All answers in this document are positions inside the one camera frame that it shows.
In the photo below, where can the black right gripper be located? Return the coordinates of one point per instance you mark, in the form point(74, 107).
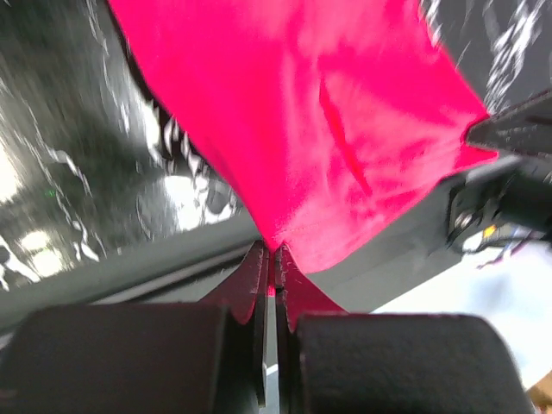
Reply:
point(515, 190)

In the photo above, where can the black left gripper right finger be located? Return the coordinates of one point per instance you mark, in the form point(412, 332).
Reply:
point(332, 361)

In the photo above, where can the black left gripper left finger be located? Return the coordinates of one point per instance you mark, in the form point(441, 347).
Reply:
point(206, 356)

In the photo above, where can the magenta red t shirt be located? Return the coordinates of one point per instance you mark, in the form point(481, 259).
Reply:
point(330, 119)

